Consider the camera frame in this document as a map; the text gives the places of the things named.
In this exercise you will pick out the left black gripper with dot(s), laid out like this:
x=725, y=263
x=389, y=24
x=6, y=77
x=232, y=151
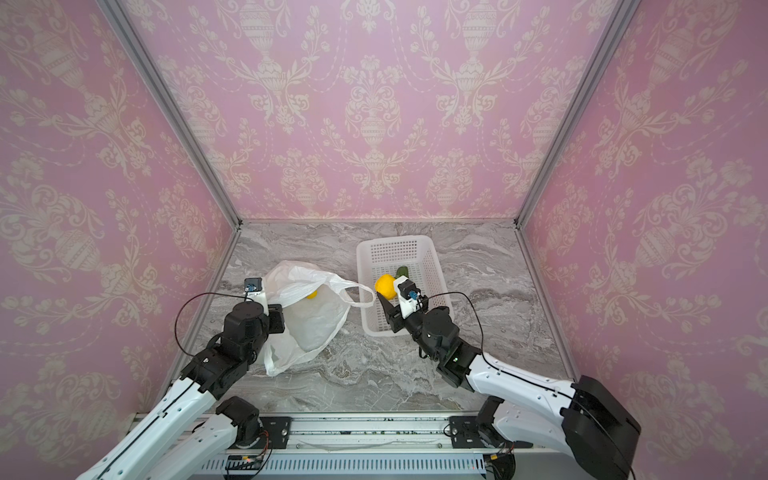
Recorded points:
x=276, y=314

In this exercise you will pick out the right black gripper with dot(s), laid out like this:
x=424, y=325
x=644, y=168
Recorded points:
x=398, y=314

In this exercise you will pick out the white plastic bag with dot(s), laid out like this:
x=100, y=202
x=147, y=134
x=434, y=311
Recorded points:
x=310, y=324

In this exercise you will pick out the green yellow corn toy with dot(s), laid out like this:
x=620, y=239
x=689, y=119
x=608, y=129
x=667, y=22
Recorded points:
x=402, y=271

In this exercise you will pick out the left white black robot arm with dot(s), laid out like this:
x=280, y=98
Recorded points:
x=187, y=428

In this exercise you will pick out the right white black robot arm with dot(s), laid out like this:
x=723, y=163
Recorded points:
x=581, y=419

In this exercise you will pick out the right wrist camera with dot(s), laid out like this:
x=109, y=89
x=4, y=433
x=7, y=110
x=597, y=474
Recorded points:
x=410, y=297

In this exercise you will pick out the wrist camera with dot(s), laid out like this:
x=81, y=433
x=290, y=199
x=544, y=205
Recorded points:
x=410, y=297
x=254, y=290

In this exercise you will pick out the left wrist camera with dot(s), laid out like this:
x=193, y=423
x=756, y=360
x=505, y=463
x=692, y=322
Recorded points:
x=254, y=290

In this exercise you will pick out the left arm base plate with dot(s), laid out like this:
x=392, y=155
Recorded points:
x=275, y=433

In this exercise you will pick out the aluminium front rail frame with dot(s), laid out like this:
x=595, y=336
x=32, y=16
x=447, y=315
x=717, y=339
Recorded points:
x=348, y=433

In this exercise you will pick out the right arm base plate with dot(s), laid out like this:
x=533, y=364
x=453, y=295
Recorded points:
x=467, y=432

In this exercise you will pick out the left aluminium corner post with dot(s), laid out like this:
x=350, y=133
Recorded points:
x=118, y=18

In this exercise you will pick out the aluminium corner post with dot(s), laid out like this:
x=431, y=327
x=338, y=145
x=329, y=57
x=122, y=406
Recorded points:
x=617, y=24
x=118, y=18

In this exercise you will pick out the right aluminium corner post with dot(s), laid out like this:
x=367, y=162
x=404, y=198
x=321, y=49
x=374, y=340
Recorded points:
x=617, y=24

